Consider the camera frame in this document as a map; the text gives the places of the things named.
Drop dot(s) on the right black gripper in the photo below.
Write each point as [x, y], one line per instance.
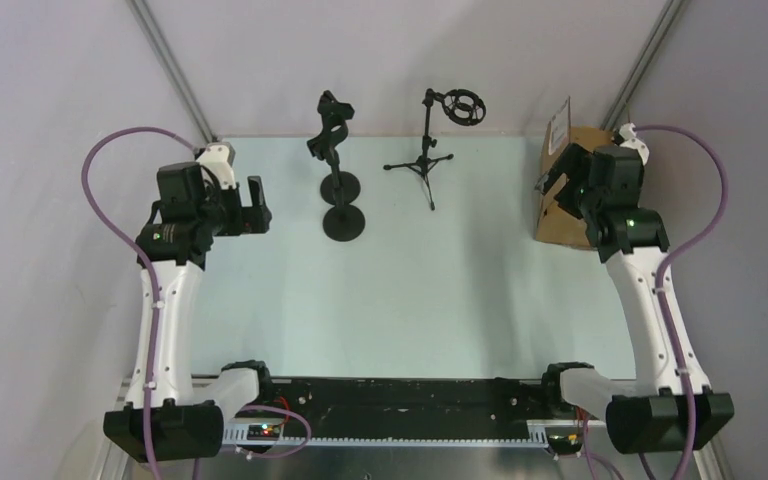
[571, 188]

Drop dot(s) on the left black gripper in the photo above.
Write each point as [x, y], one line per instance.
[242, 216]

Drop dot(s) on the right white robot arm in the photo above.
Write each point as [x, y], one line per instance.
[670, 406]

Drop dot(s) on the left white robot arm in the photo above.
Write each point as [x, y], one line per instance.
[165, 417]

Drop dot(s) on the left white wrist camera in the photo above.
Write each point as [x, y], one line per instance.
[218, 158]

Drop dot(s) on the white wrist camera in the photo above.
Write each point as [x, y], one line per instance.
[218, 158]
[626, 136]

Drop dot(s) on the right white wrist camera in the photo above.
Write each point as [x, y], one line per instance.
[626, 136]

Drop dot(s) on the black tripod shock-mount stand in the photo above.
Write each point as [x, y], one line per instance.
[462, 107]

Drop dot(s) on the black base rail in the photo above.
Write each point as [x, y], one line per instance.
[370, 412]

